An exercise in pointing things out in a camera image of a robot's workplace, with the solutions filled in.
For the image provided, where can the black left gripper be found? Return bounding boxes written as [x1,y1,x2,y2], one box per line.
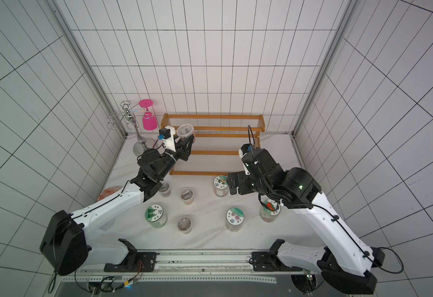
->
[156,132,195,179]

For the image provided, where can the clear cup with dark seeds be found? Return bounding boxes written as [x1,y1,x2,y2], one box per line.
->
[176,123,195,143]

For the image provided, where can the clear cup with purple label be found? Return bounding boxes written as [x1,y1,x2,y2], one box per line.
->
[158,183,171,198]

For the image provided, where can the clear cup with yellow label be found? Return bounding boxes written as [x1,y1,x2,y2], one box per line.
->
[180,188,194,205]

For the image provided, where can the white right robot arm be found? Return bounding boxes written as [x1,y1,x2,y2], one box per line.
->
[228,144,385,295]

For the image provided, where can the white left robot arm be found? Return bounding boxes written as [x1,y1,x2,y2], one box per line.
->
[39,135,195,276]

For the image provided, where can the orange wooden tiered shelf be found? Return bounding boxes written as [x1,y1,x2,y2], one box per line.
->
[161,114,265,176]

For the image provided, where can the small clear seed cup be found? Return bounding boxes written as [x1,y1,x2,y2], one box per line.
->
[177,216,193,234]

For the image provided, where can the jar with flower lid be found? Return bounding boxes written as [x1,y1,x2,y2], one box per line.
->
[213,175,229,198]

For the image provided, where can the jar with pink floral lid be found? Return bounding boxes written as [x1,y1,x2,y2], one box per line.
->
[225,207,244,232]

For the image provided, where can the jar with red strawberry lid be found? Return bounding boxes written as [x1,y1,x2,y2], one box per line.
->
[259,199,281,223]

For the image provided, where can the silver glass holder stand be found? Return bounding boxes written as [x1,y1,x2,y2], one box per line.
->
[107,100,148,157]

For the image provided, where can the pink plastic wine glass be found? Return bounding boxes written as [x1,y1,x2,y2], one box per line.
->
[138,99,158,131]

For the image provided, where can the jar with green tree lid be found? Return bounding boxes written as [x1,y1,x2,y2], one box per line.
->
[145,204,168,228]

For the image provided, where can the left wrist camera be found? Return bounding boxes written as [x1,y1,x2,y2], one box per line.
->
[158,126,176,152]

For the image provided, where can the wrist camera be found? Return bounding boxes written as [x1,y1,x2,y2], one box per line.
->
[238,144,255,158]
[158,126,176,152]

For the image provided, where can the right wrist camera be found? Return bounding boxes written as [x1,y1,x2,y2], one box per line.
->
[238,144,255,158]

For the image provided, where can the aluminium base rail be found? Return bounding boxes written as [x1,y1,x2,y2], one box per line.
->
[54,247,351,285]

